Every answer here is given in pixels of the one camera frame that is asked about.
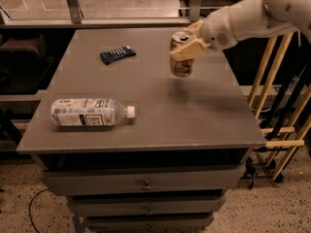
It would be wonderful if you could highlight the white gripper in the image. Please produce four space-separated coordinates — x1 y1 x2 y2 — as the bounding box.
170 7 237 61

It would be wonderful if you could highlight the orange soda can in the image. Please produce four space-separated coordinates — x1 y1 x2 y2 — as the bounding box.
170 31 194 78

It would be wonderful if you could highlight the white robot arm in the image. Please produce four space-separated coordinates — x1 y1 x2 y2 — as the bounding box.
170 0 311 61

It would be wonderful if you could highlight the blue rxbar blueberry bar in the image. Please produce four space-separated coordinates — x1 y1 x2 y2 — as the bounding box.
99 46 136 65

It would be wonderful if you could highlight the grey drawer cabinet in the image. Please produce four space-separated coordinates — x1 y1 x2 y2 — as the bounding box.
17 28 264 221

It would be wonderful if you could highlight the clear plastic water bottle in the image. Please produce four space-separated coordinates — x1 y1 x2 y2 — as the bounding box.
51 98 135 126

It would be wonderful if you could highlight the top grey drawer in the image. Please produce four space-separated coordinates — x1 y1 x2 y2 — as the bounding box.
43 164 245 196

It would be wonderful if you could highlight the grey drawer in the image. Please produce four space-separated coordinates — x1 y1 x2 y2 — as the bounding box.
86 215 213 232
43 164 245 196
69 196 225 216

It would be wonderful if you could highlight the bottom grey drawer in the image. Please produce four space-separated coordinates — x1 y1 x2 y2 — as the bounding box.
86 215 213 232

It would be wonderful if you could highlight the middle grey drawer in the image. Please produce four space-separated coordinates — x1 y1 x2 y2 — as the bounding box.
69 196 225 216

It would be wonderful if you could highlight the grey metal railing frame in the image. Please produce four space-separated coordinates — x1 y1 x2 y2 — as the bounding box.
0 0 217 28

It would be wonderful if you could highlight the yellow wooden rack frame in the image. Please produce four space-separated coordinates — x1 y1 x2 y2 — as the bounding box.
246 32 311 183

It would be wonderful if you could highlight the black floor cable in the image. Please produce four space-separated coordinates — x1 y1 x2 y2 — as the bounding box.
27 187 51 233

